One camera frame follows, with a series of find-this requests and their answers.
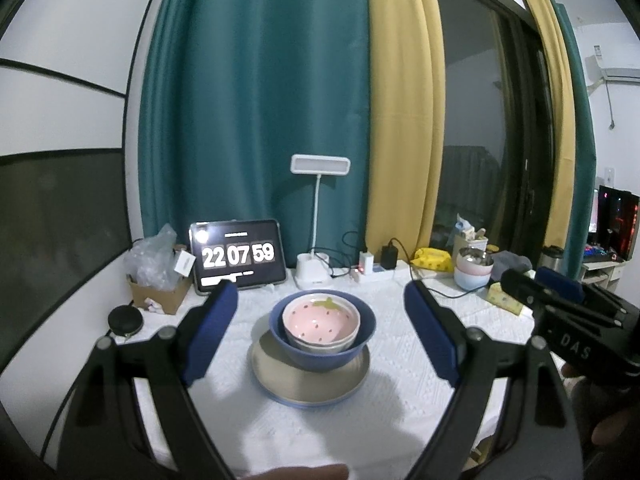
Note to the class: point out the white charger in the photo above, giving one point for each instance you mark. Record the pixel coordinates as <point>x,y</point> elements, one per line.
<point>366,262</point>

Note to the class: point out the cream bowl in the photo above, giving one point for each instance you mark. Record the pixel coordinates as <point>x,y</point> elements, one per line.
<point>320,347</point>

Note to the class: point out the plain pink bowl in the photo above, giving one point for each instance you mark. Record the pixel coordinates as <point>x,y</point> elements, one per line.
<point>475,269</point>

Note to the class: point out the beige plate blue rim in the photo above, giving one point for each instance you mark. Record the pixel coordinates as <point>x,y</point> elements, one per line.
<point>310,377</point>

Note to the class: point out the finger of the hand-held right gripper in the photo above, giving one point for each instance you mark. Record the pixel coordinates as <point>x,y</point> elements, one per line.
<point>560,280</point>
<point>530,285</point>

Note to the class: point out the yellow wipes pack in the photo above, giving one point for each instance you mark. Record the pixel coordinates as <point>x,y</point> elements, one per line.
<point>432,260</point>

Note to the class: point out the pink strawberry bowl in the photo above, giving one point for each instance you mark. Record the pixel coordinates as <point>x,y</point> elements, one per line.
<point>320,320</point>

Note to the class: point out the white air conditioner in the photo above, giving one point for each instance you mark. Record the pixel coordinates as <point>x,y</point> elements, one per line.
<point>617,72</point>

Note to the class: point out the blue snack bag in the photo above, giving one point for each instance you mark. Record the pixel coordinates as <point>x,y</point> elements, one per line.
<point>462,225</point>

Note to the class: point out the pale blue bowl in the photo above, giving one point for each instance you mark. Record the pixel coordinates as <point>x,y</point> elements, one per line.
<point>472,281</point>

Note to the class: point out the cardboard box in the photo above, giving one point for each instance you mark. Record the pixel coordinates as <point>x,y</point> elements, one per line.
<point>165,300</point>

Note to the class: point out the tablet with clock display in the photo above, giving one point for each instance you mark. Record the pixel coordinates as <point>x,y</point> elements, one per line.
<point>240,255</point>

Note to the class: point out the white woven basket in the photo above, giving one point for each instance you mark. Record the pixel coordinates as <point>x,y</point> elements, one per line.
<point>470,246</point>

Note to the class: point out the yellow curtain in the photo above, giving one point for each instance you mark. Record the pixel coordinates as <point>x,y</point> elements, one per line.
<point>405,110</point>
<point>550,110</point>

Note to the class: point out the black round puck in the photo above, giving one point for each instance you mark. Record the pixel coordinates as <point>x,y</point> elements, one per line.
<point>126,320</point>

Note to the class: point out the white power strip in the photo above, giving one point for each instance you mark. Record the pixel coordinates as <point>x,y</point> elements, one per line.
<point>385,275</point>

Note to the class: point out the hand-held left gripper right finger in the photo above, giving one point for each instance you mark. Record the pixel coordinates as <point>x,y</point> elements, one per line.
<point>430,330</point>

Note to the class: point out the yellow tissue box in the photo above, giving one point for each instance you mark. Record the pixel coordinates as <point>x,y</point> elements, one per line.
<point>505,299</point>

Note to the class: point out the small white box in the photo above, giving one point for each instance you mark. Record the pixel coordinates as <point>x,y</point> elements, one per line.
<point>184,263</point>

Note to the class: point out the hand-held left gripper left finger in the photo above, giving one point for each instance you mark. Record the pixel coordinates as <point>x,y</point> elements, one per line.
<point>215,330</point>

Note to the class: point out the white desk lamp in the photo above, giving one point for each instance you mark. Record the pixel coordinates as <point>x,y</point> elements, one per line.
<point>320,165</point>

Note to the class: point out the grey cloth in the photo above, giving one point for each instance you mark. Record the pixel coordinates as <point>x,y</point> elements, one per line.
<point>512,265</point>

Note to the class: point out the steel thermos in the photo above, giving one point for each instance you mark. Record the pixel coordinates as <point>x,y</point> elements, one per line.
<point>550,260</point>

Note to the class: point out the black charger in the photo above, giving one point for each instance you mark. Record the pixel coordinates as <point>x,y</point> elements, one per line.
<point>389,256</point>

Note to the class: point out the person's left hand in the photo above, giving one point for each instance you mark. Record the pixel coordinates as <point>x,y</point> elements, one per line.
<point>300,474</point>

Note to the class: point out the teal curtain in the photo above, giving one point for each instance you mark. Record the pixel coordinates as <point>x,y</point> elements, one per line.
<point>582,135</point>
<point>260,85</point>

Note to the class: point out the clear plastic bag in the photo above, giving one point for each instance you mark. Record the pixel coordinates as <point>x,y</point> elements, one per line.
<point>150,260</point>

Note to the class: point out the person's right hand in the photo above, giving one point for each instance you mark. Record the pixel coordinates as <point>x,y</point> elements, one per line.
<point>617,427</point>

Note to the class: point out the steel bowl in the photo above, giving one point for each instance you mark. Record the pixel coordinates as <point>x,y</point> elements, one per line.
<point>475,256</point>

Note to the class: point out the sliding glass door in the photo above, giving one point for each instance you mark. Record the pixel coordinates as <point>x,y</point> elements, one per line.
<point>480,110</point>

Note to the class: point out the computer with red lights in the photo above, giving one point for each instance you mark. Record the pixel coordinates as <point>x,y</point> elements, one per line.
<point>620,220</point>

